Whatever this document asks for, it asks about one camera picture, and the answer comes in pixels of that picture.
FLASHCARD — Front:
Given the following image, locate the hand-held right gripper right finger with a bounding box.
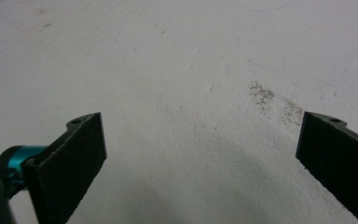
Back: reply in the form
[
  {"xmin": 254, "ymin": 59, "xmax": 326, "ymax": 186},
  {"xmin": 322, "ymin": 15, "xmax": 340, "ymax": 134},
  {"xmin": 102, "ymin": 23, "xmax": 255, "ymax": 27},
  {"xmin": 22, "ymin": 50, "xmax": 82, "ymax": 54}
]
[{"xmin": 295, "ymin": 110, "xmax": 358, "ymax": 224}]

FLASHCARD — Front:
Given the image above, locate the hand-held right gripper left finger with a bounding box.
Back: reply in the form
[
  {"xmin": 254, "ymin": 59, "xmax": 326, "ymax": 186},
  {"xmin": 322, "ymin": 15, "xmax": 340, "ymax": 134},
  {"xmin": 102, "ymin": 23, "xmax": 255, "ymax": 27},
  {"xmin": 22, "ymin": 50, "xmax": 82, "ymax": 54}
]
[{"xmin": 21, "ymin": 111, "xmax": 108, "ymax": 224}]

